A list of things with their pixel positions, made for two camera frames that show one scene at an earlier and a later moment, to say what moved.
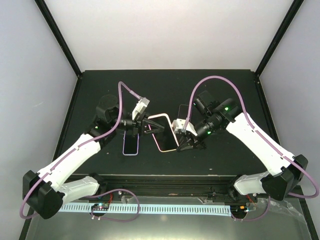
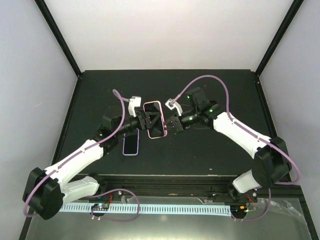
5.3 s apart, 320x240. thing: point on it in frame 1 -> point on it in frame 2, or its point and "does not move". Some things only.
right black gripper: x=190 y=138 -> x=177 y=123
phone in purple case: x=130 y=144 does not move
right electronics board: x=238 y=210 does not move
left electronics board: x=100 y=207 does not move
